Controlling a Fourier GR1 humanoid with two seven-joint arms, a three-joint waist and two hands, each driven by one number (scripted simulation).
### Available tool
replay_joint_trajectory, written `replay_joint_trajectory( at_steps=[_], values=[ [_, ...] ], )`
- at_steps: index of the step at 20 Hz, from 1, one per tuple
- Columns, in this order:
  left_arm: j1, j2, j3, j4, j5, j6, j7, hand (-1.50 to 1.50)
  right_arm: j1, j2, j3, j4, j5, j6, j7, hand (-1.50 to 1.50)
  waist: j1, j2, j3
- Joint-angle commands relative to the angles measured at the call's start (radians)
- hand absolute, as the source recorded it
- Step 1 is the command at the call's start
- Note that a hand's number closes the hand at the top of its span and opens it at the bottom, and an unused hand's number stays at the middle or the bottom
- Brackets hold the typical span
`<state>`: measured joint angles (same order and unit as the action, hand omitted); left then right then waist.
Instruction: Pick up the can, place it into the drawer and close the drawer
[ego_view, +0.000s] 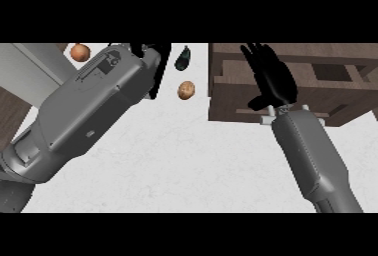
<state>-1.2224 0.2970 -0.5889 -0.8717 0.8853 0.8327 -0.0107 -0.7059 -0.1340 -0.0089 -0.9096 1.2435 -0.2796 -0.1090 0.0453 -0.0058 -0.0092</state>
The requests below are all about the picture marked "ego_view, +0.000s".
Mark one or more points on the brown wooden drawer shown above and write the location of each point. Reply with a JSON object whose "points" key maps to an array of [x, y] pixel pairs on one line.
{"points": [[295, 80]]}

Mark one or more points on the brown potato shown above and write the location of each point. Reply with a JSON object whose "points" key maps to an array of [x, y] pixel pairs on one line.
{"points": [[186, 90]]}

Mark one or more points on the orange round fruit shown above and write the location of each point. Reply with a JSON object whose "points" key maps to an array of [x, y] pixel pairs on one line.
{"points": [[80, 52]]}

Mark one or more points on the pale grey appliance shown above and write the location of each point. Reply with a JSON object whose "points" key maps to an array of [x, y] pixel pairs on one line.
{"points": [[34, 70]]}

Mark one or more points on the brown wooden cabinet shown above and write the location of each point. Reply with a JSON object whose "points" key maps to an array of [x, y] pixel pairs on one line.
{"points": [[12, 113]]}

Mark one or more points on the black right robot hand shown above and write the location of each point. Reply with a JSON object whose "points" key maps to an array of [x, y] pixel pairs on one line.
{"points": [[273, 76]]}

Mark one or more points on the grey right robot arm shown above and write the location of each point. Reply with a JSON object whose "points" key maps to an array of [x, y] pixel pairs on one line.
{"points": [[310, 153]]}

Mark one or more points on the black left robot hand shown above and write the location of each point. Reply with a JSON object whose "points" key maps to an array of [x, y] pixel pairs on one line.
{"points": [[158, 66]]}

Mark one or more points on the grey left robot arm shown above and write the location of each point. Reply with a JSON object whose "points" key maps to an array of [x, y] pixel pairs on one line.
{"points": [[83, 110]]}

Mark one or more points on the dark green eggplant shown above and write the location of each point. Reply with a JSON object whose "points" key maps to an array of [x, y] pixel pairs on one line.
{"points": [[183, 60]]}

